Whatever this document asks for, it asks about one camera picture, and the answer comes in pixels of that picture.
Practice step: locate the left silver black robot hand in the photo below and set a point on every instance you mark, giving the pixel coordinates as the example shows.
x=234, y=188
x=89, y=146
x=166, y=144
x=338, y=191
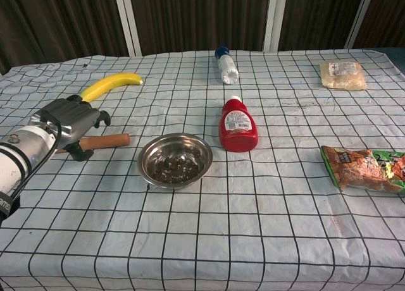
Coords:
x=68, y=118

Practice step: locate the wooden rolling pin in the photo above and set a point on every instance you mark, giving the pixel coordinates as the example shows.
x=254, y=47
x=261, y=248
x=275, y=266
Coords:
x=106, y=140

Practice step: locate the stainless steel bowl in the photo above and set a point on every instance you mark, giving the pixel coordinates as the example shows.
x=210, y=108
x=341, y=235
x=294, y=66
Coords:
x=176, y=159

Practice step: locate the yellow banana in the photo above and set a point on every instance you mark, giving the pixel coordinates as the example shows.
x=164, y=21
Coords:
x=109, y=83

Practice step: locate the dark chopped food pieces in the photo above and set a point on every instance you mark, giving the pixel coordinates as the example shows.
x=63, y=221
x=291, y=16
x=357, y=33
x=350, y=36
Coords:
x=175, y=170

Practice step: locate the dark brown curtain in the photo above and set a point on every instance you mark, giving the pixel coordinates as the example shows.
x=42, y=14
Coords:
x=196, y=16

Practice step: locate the white bottle blue cap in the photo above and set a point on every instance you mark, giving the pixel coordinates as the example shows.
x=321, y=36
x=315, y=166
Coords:
x=227, y=66

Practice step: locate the red ketchup bottle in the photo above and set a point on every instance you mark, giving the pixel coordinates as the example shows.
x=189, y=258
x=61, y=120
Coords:
x=238, y=126

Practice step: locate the white black grid tablecloth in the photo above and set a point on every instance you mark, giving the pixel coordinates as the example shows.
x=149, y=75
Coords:
x=221, y=224

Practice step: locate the beige food packet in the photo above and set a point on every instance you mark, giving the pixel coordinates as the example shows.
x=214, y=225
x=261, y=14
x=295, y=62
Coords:
x=342, y=75

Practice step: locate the orange green snack bag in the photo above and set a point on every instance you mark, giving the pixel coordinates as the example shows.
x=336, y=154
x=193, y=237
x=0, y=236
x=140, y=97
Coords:
x=364, y=170

